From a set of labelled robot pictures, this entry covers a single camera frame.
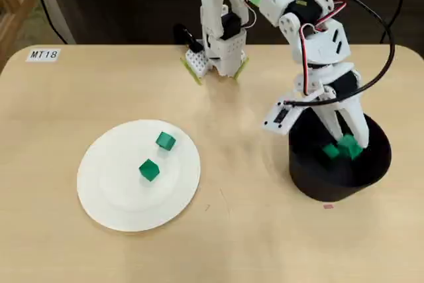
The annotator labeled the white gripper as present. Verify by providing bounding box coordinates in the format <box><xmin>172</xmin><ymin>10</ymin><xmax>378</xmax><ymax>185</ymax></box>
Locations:
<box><xmin>293</xmin><ymin>62</ymin><xmax>369</xmax><ymax>150</ymax></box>

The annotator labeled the green cube block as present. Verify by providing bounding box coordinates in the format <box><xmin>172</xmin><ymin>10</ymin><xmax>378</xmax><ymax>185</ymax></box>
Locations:
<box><xmin>138</xmin><ymin>158</ymin><xmax>161</xmax><ymax>183</ymax></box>
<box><xmin>155</xmin><ymin>131</ymin><xmax>177</xmax><ymax>151</ymax></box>
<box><xmin>337</xmin><ymin>134</ymin><xmax>364</xmax><ymax>161</ymax></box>
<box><xmin>323</xmin><ymin>143</ymin><xmax>341</xmax><ymax>159</ymax></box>

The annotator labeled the black pot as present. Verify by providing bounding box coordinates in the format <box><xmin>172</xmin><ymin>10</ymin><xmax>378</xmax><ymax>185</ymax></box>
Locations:
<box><xmin>287</xmin><ymin>109</ymin><xmax>394</xmax><ymax>203</ymax></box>

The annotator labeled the white paper plate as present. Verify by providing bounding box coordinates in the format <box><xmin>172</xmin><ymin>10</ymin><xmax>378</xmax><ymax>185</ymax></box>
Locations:
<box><xmin>76</xmin><ymin>119</ymin><xmax>202</xmax><ymax>233</ymax></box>

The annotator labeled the yellow-green strip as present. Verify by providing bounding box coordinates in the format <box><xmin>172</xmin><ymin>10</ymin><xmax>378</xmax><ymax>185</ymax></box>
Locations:
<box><xmin>233</xmin><ymin>56</ymin><xmax>250</xmax><ymax>81</ymax></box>
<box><xmin>180</xmin><ymin>57</ymin><xmax>203</xmax><ymax>87</ymax></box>

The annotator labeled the black table clamp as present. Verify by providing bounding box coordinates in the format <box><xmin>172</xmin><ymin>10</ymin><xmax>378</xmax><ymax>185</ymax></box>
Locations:
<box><xmin>173</xmin><ymin>23</ymin><xmax>205</xmax><ymax>54</ymax></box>

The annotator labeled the white MT18 label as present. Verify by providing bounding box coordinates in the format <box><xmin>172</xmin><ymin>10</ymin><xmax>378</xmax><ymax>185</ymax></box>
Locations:
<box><xmin>25</xmin><ymin>48</ymin><xmax>62</xmax><ymax>63</ymax></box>

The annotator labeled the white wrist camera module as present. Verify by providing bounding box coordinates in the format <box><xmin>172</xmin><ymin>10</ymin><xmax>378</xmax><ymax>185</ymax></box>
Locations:
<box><xmin>261</xmin><ymin>92</ymin><xmax>311</xmax><ymax>137</ymax></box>

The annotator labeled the red white servo wire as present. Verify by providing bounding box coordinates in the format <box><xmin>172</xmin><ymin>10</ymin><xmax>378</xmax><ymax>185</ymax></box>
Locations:
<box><xmin>243</xmin><ymin>0</ymin><xmax>258</xmax><ymax>28</ymax></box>
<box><xmin>299</xmin><ymin>1</ymin><xmax>348</xmax><ymax>95</ymax></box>

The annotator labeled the thick black camera cable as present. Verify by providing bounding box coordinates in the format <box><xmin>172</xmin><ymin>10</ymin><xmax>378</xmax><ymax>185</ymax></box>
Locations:
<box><xmin>231</xmin><ymin>0</ymin><xmax>397</xmax><ymax>108</ymax></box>

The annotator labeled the white perforated base plate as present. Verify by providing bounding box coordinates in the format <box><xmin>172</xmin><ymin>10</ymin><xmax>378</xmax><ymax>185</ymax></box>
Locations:
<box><xmin>185</xmin><ymin>48</ymin><xmax>213</xmax><ymax>78</ymax></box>

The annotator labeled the wooden partition frame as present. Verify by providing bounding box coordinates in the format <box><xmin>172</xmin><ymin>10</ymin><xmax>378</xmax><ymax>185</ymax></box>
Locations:
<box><xmin>0</xmin><ymin>0</ymin><xmax>37</xmax><ymax>75</ymax></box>

